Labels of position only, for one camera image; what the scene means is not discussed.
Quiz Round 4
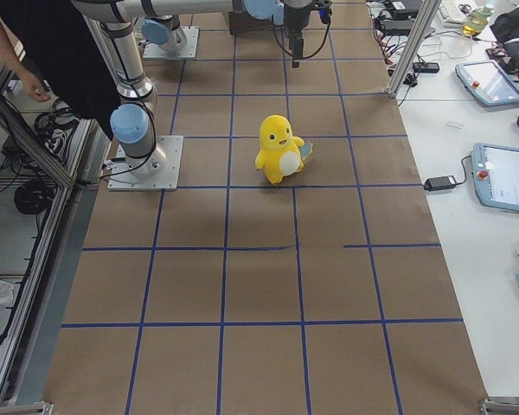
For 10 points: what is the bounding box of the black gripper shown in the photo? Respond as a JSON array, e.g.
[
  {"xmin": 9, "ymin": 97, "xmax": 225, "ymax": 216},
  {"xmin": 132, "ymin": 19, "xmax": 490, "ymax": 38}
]
[{"xmin": 283, "ymin": 0, "xmax": 311, "ymax": 68}]

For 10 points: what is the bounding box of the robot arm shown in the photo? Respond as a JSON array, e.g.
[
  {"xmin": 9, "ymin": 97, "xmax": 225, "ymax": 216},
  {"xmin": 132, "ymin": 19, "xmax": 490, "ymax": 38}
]
[
  {"xmin": 141, "ymin": 15, "xmax": 187, "ymax": 50},
  {"xmin": 73, "ymin": 0, "xmax": 315, "ymax": 102}
]

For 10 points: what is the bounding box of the person hand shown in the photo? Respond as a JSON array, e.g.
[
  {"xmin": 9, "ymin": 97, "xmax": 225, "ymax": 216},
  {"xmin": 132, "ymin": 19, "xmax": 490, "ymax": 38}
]
[{"xmin": 19, "ymin": 73, "xmax": 51, "ymax": 102}]

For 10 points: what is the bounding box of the yellow plush toy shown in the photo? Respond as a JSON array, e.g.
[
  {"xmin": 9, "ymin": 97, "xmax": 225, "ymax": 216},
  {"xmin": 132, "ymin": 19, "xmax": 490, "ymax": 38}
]
[{"xmin": 254, "ymin": 115, "xmax": 305, "ymax": 185}]

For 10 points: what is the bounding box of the yellow liquid bottle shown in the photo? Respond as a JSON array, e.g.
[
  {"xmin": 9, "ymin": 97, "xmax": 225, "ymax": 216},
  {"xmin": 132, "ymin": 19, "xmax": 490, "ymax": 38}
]
[{"xmin": 461, "ymin": 3, "xmax": 495, "ymax": 37}]

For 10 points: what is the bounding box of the upper teach pendant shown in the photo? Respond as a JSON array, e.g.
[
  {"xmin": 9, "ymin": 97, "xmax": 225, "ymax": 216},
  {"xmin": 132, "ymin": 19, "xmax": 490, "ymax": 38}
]
[{"xmin": 455, "ymin": 61, "xmax": 519, "ymax": 107}]

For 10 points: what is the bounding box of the teach pendant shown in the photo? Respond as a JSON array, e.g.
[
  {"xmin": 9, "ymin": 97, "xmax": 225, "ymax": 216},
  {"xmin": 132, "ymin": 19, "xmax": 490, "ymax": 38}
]
[
  {"xmin": 471, "ymin": 143, "xmax": 519, "ymax": 213},
  {"xmin": 455, "ymin": 61, "xmax": 519, "ymax": 107}
]

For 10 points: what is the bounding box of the black power adapter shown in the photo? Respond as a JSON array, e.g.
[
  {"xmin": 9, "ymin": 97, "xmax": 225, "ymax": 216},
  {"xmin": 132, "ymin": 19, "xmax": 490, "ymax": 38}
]
[{"xmin": 423, "ymin": 176, "xmax": 458, "ymax": 192}]

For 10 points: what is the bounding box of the person in black shirt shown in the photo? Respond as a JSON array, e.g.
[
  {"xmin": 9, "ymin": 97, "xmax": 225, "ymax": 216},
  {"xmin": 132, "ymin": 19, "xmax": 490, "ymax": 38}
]
[{"xmin": 0, "ymin": 1, "xmax": 120, "ymax": 139}]

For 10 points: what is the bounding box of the lower teach pendant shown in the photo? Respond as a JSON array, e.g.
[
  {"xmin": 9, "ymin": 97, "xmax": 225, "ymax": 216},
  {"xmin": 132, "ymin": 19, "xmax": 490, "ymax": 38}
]
[{"xmin": 471, "ymin": 143, "xmax": 519, "ymax": 213}]

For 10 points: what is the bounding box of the aluminium frame post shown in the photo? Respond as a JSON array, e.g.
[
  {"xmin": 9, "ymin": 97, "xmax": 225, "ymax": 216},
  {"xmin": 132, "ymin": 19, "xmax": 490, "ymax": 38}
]
[{"xmin": 387, "ymin": 0, "xmax": 440, "ymax": 99}]

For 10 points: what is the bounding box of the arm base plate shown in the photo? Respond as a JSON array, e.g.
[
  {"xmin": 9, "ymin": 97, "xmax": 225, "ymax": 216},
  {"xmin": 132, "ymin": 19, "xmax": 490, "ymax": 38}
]
[
  {"xmin": 107, "ymin": 135, "xmax": 184, "ymax": 191},
  {"xmin": 142, "ymin": 26, "xmax": 200, "ymax": 61}
]

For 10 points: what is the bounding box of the coiled black cable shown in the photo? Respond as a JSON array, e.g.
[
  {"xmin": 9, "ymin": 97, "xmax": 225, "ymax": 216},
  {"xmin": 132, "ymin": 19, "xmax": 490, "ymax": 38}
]
[{"xmin": 13, "ymin": 179, "xmax": 55, "ymax": 216}]

